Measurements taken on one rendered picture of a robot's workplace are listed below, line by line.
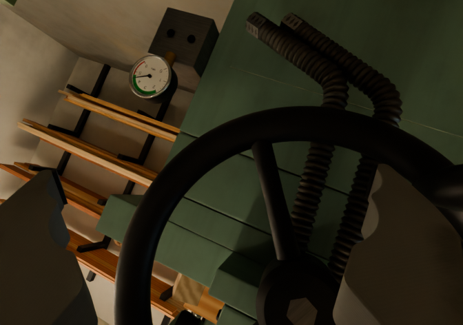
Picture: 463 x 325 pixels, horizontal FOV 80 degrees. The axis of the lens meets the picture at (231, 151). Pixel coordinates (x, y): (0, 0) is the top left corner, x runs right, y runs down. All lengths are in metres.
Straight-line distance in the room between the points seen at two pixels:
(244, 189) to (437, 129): 0.26
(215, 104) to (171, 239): 0.21
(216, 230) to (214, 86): 0.22
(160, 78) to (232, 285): 0.27
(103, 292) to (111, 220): 3.27
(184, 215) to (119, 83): 3.55
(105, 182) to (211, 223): 3.29
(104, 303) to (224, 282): 3.46
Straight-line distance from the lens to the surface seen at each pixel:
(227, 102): 0.43
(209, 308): 0.53
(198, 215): 0.42
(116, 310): 0.26
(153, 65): 0.42
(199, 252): 0.42
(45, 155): 4.32
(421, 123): 0.44
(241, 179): 0.40
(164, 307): 2.81
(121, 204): 0.47
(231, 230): 0.41
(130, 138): 3.58
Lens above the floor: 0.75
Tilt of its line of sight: 5 degrees down
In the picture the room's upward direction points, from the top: 158 degrees counter-clockwise
